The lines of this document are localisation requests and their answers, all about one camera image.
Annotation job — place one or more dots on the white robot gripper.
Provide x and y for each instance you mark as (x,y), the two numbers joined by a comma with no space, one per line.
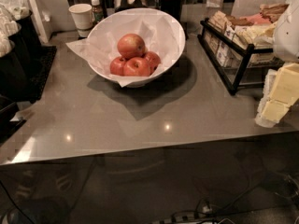
(288,34)

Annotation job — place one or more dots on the right red apple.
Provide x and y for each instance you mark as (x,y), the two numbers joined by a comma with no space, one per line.
(153,60)

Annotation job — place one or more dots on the red apple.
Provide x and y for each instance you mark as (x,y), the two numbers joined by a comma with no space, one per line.
(136,67)
(116,66)
(131,45)
(153,60)

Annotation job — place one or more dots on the white bowl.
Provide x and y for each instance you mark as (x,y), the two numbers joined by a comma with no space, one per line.
(162,31)

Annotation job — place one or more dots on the front middle red apple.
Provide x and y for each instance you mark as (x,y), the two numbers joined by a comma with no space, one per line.
(136,67)

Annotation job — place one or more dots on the top red apple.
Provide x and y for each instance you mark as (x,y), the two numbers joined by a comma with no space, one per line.
(131,45)

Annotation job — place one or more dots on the front left red apple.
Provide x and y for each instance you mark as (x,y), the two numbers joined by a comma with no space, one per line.
(116,66)

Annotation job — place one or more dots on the black stirrer holder cup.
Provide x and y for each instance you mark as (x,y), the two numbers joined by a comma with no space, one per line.
(170,0)

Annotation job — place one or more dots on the small glass bottle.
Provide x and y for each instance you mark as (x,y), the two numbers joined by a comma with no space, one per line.
(98,14)

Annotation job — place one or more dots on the white paper cup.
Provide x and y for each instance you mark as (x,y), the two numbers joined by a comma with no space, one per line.
(82,16)

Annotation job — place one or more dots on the black rubber mat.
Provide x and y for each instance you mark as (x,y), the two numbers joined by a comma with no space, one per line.
(39,78)

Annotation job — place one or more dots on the white napkin dispenser box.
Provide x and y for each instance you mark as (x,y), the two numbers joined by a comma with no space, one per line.
(42,18)

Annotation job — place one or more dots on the black container with packets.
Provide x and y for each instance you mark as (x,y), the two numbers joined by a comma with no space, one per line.
(17,66)

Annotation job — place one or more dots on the black wire condiment rack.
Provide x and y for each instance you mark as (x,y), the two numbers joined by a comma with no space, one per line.
(237,67)

